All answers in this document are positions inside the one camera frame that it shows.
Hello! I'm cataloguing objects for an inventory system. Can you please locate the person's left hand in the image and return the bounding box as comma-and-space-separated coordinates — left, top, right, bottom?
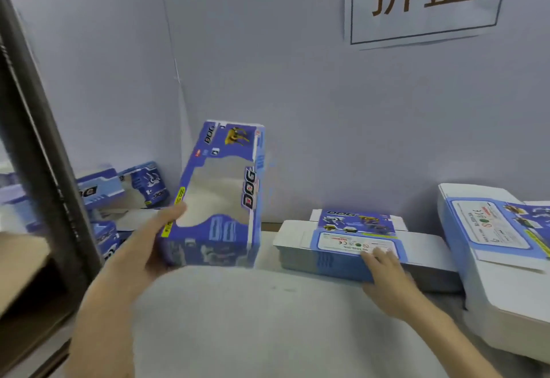
103, 202, 188, 299

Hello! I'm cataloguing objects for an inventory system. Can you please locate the person's right hand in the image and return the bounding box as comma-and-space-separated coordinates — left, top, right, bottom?
359, 247, 430, 320

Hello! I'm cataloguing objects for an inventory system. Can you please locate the pile of blue boxes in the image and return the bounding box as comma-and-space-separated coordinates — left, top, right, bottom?
0, 161, 172, 263

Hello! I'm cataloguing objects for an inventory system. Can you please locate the blue dog-print cardboard box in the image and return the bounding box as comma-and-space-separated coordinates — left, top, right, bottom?
157, 120, 266, 270

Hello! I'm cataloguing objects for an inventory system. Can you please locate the person's right forearm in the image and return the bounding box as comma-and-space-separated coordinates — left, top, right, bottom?
402, 300, 504, 378

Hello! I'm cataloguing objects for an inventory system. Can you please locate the person's left forearm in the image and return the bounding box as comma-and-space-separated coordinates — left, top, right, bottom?
64, 274, 140, 378

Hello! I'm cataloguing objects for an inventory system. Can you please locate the brown cardboard sheet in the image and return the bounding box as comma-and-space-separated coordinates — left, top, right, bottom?
0, 231, 53, 314

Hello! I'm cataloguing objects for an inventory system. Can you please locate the white paper wall sign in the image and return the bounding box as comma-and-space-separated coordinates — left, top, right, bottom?
344, 0, 513, 50

